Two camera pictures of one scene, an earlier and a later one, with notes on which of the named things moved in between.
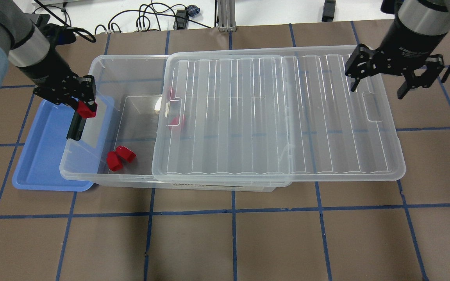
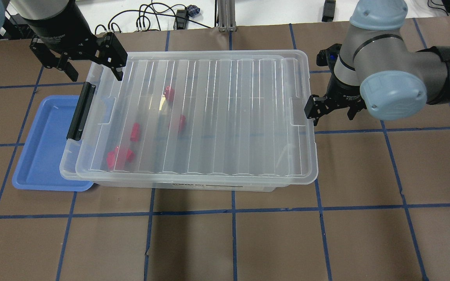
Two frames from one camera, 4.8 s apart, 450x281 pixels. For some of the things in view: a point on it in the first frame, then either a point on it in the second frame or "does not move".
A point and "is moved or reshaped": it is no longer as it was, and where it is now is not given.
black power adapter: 329,10 does not move
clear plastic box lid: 273,116 is moved or reshaped
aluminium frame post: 226,15 does not move
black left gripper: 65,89 → 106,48
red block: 84,111 → 135,132
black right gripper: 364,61 → 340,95
